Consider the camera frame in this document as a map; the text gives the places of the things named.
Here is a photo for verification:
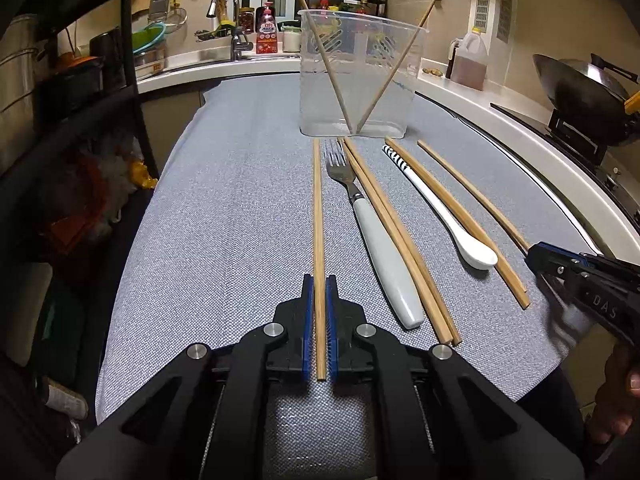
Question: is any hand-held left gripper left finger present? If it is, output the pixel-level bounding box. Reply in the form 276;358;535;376
55;274;317;480

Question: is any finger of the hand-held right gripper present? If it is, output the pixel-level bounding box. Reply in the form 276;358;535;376
524;241;601;276

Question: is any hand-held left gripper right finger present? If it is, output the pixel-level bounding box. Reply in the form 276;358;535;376
325;274;586;480

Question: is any wooden chopstick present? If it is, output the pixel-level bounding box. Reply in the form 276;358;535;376
337;137;453;347
356;0;441;132
312;138;328;381
344;136;462;346
285;0;357;136
416;139;532;253
385;137;532;310

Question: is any white striped handle spoon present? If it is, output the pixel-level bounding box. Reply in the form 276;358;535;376
381;144;499;270

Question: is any white handled metal fork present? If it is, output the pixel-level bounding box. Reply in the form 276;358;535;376
324;139;426;331

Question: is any clear plastic container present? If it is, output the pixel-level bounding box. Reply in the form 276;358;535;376
297;7;432;139

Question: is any person's right hand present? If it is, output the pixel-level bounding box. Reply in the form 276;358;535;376
585;342;640;443

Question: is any black gas stove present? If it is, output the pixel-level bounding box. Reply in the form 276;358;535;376
490;102;640;241

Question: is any grey fabric mat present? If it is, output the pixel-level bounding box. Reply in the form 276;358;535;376
95;72;608;480

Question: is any black wok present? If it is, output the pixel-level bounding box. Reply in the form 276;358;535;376
531;52;640;148

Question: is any plastic cooking oil jug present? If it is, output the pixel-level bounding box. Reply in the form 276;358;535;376
446;28;488;92

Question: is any red plastic bag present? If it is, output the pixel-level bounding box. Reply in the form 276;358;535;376
40;150;123;261

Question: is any white lidded jar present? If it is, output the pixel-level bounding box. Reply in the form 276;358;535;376
281;21;302;52

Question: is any red pouch bottle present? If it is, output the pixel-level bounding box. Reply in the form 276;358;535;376
255;1;280;55

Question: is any chrome kitchen faucet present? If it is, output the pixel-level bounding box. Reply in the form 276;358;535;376
206;0;256;61

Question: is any green plastic bowl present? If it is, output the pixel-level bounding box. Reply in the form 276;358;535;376
131;22;166;53

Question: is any dark cylinder canister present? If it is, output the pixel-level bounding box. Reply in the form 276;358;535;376
90;30;126;91

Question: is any black pot with orange lid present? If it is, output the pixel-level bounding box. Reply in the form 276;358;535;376
52;55;106;111

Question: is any black metal shelf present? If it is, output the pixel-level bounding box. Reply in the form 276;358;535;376
0;0;161;281

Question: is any large steel pot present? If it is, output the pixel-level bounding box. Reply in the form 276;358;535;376
0;15;48;171

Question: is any large wall vent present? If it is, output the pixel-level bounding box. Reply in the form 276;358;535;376
496;0;514;43

